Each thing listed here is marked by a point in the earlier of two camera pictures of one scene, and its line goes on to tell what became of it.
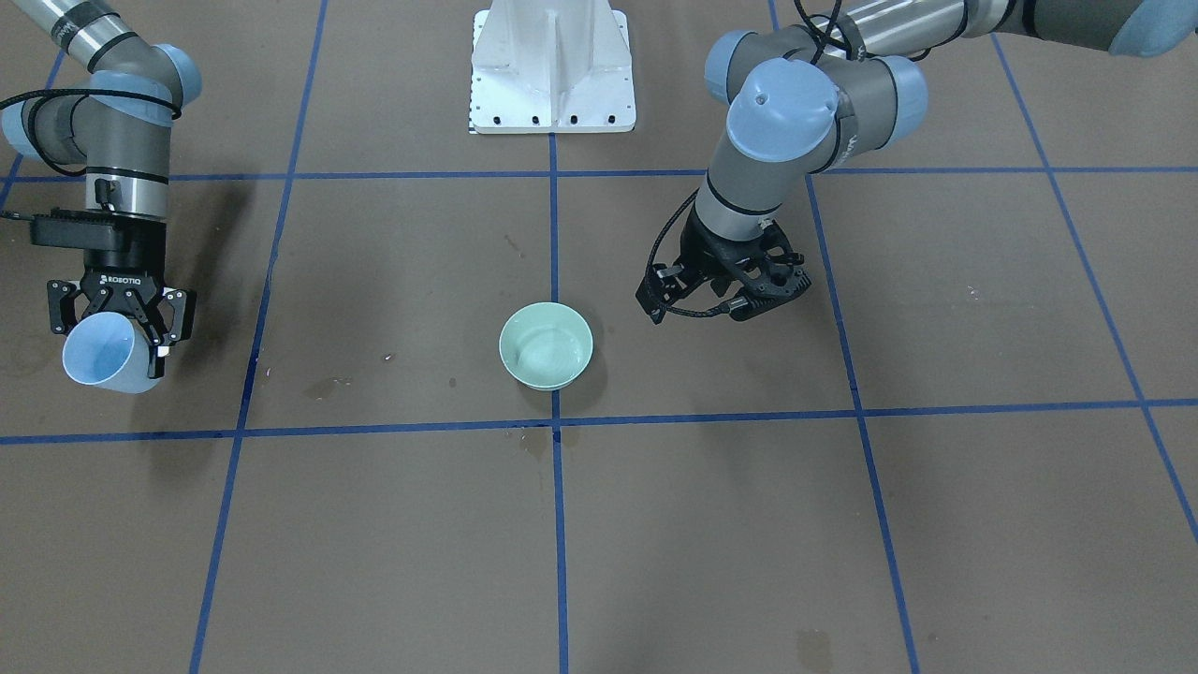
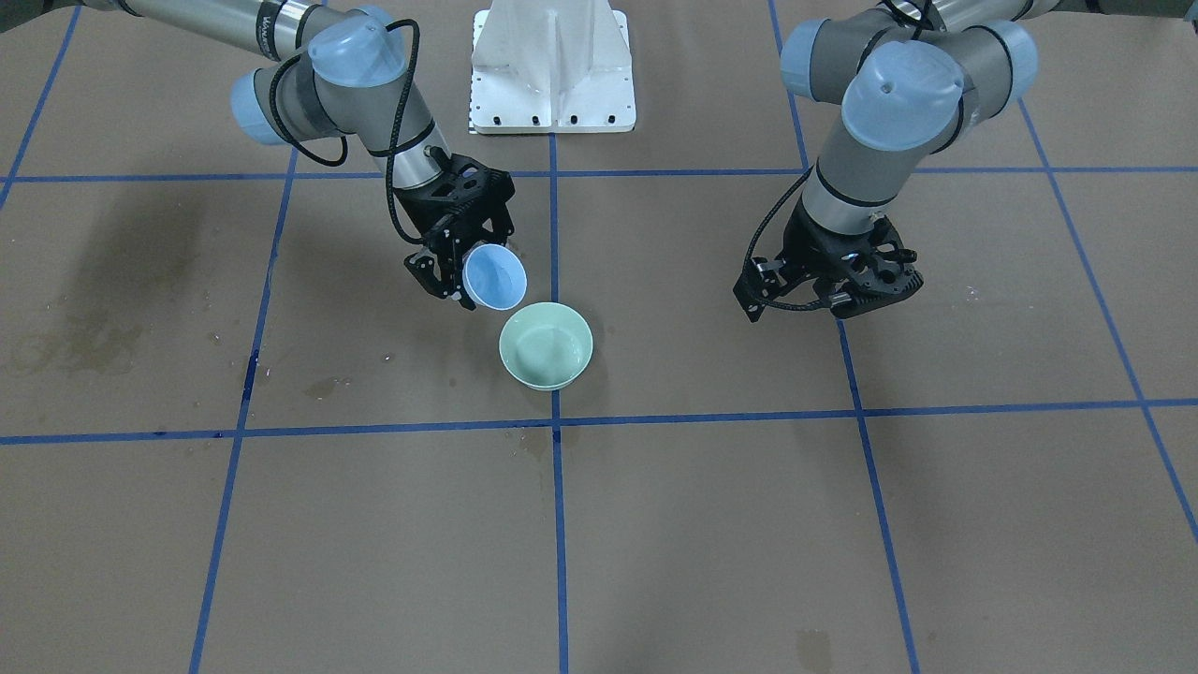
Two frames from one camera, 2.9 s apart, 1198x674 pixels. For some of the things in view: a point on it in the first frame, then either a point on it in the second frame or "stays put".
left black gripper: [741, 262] → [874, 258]
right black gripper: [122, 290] → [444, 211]
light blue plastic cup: [106, 349] → [494, 276]
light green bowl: [546, 345] stays put
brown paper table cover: [967, 445] stays put
